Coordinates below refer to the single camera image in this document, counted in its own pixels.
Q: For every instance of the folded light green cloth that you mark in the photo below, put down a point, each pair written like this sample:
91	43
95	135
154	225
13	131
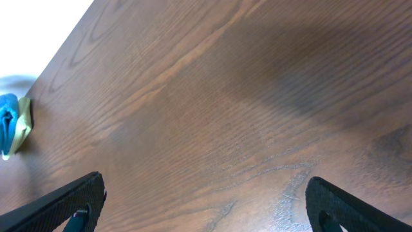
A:
23	126

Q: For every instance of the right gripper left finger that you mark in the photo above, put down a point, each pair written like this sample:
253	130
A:
78	203

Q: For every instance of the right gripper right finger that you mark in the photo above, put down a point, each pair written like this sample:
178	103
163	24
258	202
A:
330	208

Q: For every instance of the blue microfiber cloth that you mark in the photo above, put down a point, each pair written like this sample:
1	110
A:
9	117

